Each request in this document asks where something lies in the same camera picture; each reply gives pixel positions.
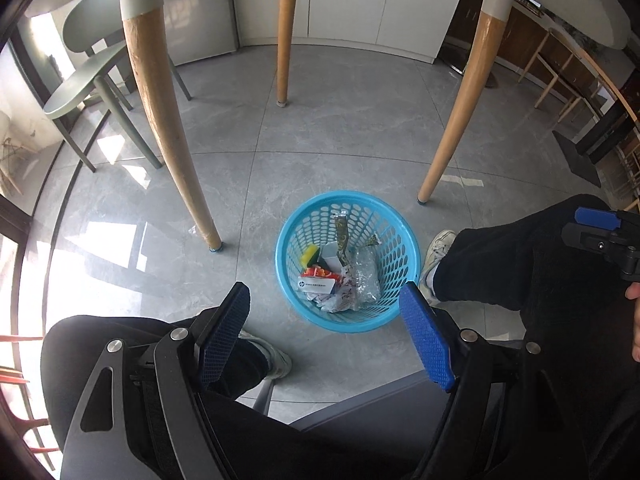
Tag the wooden frame chair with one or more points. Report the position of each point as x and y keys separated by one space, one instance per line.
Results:
x=560 y=70

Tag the olive foil snack wrapper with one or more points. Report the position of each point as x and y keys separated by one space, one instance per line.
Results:
x=342 y=240

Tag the yellow sponge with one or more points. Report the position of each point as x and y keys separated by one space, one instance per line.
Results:
x=310 y=255

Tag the white counter cabinet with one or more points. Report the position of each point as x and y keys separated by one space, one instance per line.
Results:
x=350 y=0

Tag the clear plastic bag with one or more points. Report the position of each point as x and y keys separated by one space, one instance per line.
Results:
x=365 y=277

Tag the white cardboard box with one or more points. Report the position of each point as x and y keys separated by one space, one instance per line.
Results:
x=320 y=285

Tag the person's right white shoe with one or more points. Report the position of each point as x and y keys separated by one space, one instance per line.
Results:
x=435 y=260

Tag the silver refrigerator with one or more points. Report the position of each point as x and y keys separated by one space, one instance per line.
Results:
x=200 y=20

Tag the person's right hand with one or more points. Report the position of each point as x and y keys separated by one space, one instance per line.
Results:
x=636 y=330

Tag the blue plastic basket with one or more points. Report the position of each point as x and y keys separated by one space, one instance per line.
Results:
x=395 y=260

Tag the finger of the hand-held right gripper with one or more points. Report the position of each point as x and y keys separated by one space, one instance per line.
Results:
x=600 y=246
x=597 y=218

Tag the red metal rack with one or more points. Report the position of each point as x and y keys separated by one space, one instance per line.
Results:
x=17 y=375

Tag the person's left white shoe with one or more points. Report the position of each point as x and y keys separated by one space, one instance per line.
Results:
x=277 y=357

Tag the black table base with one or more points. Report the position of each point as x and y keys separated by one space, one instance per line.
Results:
x=585 y=152

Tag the wooden table leg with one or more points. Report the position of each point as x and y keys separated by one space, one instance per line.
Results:
x=287 y=35
x=465 y=95
x=165 y=125

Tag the green plastic chair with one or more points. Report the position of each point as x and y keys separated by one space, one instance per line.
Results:
x=85 y=80

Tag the person's right leg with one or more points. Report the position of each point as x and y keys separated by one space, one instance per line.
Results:
x=515 y=270

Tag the person's white shoe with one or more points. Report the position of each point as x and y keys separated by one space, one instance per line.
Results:
x=435 y=260
x=277 y=357

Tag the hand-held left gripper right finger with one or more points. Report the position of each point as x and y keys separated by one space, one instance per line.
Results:
x=430 y=340

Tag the red floral gift bag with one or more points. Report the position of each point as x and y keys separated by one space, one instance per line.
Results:
x=322 y=273

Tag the small clear plastic scrap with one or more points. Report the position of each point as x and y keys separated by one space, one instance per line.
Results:
x=194 y=230

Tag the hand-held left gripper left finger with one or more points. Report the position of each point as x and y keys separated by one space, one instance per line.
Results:
x=222 y=335

